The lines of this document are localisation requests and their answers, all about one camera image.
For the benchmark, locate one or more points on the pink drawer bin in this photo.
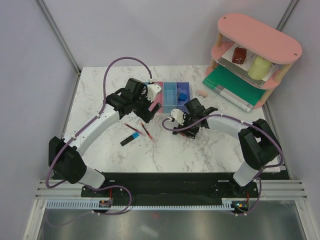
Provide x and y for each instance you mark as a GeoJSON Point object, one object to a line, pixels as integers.
{"type": "Point", "coordinates": [159, 99]}

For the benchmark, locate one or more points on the brown box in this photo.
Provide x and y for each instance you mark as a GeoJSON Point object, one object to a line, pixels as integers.
{"type": "Point", "coordinates": [239, 55]}

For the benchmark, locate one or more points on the pale yellow cup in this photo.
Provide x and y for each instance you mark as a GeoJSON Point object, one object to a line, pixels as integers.
{"type": "Point", "coordinates": [259, 68]}

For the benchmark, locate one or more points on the green book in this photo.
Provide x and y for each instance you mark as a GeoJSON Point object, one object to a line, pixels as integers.
{"type": "Point", "coordinates": [234, 89]}

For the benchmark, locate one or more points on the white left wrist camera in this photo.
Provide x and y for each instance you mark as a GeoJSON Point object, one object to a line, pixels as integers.
{"type": "Point", "coordinates": [153, 89]}

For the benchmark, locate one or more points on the blue sharpener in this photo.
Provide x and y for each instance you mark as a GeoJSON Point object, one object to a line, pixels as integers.
{"type": "Point", "coordinates": [181, 97]}

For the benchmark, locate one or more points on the white cable duct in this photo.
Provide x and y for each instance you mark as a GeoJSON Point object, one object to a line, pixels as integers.
{"type": "Point", "coordinates": [87, 204]}

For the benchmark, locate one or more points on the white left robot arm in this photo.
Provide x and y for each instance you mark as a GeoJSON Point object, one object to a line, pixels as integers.
{"type": "Point", "coordinates": [65, 154]}

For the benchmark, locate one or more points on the purple drawer bin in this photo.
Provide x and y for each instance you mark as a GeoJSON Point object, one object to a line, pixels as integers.
{"type": "Point", "coordinates": [183, 87]}

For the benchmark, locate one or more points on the pink eraser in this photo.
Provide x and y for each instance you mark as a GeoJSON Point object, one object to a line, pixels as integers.
{"type": "Point", "coordinates": [202, 94]}

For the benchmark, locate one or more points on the pink two tier shelf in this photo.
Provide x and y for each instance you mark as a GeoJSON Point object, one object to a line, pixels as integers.
{"type": "Point", "coordinates": [259, 38]}

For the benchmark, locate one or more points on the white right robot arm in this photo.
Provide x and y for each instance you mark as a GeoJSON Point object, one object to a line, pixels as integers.
{"type": "Point", "coordinates": [258, 143]}

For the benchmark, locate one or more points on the orange capped refill pen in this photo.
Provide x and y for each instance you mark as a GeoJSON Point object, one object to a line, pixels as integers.
{"type": "Point", "coordinates": [148, 133]}

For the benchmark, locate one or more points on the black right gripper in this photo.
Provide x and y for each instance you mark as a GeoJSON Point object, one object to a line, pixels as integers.
{"type": "Point", "coordinates": [186, 133]}

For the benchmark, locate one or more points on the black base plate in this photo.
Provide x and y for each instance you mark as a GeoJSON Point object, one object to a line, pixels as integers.
{"type": "Point", "coordinates": [171, 188]}

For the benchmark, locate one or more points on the blue capped black highlighter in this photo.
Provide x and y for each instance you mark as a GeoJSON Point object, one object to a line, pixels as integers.
{"type": "Point", "coordinates": [129, 139]}

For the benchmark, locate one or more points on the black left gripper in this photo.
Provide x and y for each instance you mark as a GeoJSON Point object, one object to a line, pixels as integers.
{"type": "Point", "coordinates": [146, 115]}

